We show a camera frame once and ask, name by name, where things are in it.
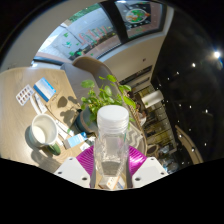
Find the small blue white box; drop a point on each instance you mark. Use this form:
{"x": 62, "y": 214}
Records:
{"x": 75, "y": 140}

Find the blue white flat pack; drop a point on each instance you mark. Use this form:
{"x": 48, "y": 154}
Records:
{"x": 44, "y": 89}

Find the white paper sachet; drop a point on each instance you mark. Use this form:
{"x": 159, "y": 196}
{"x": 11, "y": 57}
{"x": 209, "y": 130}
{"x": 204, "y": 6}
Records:
{"x": 63, "y": 129}
{"x": 38, "y": 103}

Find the white orange carton box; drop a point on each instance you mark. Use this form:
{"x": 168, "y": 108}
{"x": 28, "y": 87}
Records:
{"x": 110, "y": 182}

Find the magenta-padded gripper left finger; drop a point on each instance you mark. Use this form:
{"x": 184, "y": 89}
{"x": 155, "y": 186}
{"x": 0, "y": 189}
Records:
{"x": 71, "y": 171}

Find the clear bottle with white cap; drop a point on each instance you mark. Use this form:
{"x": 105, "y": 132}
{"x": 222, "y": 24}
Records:
{"x": 111, "y": 133}

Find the framed food poster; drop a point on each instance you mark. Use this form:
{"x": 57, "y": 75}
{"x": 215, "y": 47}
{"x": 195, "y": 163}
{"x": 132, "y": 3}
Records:
{"x": 141, "y": 16}

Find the potted green leafy plant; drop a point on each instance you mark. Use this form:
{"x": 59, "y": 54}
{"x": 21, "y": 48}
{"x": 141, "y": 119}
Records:
{"x": 105, "y": 96}

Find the group of ceiling lights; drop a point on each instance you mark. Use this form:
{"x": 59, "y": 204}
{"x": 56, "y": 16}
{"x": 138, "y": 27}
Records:
{"x": 216, "y": 54}

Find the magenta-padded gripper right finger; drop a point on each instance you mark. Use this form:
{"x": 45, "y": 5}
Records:
{"x": 150, "y": 171}

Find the brown paper bag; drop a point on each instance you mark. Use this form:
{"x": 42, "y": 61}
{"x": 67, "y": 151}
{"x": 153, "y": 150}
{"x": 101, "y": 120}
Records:
{"x": 63, "y": 108}

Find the pill blister pack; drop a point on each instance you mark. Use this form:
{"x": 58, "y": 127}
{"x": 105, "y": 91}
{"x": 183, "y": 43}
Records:
{"x": 25, "y": 95}

